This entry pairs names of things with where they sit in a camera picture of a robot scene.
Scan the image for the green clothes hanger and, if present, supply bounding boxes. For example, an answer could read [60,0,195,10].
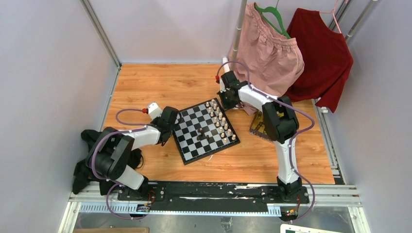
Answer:
[254,5,292,40]

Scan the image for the black cloth heap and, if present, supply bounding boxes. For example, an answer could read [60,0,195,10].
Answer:
[72,129,143,196]

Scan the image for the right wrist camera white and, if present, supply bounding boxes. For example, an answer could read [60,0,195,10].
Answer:
[215,75,226,93]

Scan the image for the white clothes rack stand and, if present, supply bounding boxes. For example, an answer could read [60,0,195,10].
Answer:
[223,0,249,111]

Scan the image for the black white chess board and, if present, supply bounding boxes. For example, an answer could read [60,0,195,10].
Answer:
[172,98,240,165]

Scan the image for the row of light chess pieces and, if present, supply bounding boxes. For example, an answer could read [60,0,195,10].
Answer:
[202,99,239,147]

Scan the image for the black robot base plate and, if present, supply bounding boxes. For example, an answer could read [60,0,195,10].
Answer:
[118,181,309,221]

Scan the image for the yellow transparent piece tray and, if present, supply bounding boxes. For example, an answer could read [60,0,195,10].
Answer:
[249,111,276,143]

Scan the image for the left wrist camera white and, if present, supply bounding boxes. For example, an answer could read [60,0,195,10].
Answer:
[142,102,163,120]

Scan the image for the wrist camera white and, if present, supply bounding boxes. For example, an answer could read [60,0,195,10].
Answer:
[142,102,163,120]
[215,75,226,93]

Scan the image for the pink clothes hanger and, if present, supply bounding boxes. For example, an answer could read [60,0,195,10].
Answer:
[319,0,342,34]

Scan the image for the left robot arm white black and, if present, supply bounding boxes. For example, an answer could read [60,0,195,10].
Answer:
[85,103,181,200]

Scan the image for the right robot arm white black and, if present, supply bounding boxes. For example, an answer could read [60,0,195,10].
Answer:
[215,71,302,203]

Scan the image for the dark red hanging shirt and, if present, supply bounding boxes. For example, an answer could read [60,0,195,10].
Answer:
[286,8,354,113]

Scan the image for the pink hanging shorts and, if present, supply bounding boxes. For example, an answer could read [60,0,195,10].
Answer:
[234,3,305,97]

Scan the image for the dark chess piece cluster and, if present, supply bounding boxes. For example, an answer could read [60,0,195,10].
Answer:
[197,128,211,143]

